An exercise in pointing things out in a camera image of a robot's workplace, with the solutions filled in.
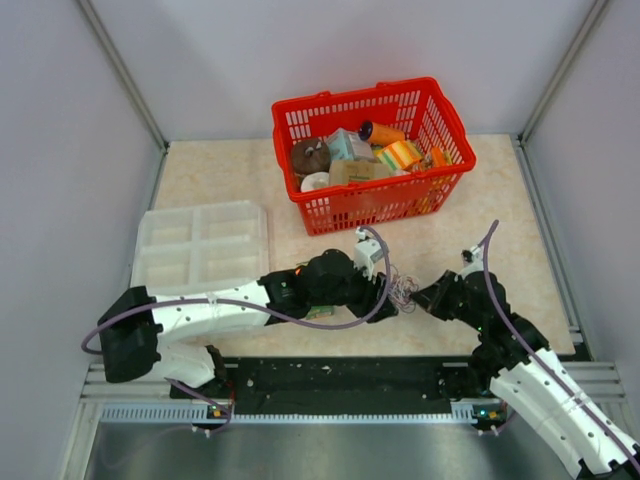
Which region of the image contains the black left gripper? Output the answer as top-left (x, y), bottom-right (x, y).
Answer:
top-left (310, 258), bottom-right (398, 323)

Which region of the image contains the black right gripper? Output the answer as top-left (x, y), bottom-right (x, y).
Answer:
top-left (409, 269), bottom-right (485, 330)

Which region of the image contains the coloured wire bundle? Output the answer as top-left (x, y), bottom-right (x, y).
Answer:
top-left (387, 264), bottom-right (421, 315)

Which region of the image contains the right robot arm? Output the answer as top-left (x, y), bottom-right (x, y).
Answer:
top-left (411, 271), bottom-right (639, 479)

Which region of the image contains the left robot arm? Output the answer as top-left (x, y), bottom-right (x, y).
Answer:
top-left (97, 249), bottom-right (398, 397)

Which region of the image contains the orange yellow sponge pack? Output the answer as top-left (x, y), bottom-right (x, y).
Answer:
top-left (295, 259), bottom-right (336, 321)

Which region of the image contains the white tape roll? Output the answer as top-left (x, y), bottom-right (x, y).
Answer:
top-left (300, 172), bottom-right (330, 193)

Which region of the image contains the brown cardboard box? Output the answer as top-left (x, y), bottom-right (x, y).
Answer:
top-left (329, 160), bottom-right (392, 186)

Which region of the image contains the orange small packet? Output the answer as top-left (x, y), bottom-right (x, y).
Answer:
top-left (422, 146), bottom-right (453, 170)

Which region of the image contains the yellow green striped sponge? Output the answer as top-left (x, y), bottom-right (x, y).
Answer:
top-left (376, 140), bottom-right (424, 171)

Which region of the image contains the brown round object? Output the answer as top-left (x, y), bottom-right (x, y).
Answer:
top-left (291, 138), bottom-right (331, 176)

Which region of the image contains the teal white box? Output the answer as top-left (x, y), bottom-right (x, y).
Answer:
top-left (326, 128), bottom-right (375, 161)

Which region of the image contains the orange bottle dark cap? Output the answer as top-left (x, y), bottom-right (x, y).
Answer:
top-left (358, 120), bottom-right (406, 146)

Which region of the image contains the clear plastic compartment tray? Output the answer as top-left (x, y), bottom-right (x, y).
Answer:
top-left (130, 200), bottom-right (269, 295)

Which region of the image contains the red plastic basket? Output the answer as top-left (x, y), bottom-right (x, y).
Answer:
top-left (271, 77), bottom-right (476, 235)

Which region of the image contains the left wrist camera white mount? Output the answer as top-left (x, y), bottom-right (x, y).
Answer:
top-left (353, 226), bottom-right (387, 280)

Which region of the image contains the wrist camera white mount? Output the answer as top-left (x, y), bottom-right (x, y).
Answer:
top-left (353, 226), bottom-right (387, 280)
top-left (459, 244), bottom-right (484, 279)

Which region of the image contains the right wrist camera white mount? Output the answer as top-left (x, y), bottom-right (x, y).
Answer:
top-left (459, 244), bottom-right (484, 279)

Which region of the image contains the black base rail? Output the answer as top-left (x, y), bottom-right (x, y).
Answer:
top-left (197, 356), bottom-right (492, 416)

